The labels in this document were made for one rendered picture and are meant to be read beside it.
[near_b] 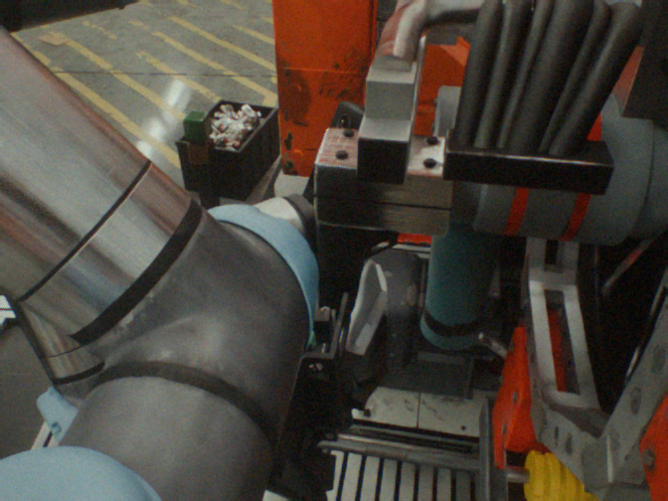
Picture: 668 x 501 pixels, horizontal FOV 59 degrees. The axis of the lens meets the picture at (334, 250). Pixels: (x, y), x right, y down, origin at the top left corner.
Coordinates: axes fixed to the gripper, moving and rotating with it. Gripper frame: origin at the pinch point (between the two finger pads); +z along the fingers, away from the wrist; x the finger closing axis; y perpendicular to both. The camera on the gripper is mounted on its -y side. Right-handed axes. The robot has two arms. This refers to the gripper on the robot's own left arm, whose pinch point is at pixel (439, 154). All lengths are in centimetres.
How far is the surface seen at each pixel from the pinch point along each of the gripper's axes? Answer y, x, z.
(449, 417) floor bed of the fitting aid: 71, -4, 17
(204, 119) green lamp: 13, -48, -9
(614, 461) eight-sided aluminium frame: 1.3, 35.3, -16.4
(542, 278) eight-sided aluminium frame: 16.8, 11.1, 10.3
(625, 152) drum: -10.7, 21.2, -0.8
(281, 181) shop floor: 79, -111, 41
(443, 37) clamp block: -12.1, -3.7, 2.2
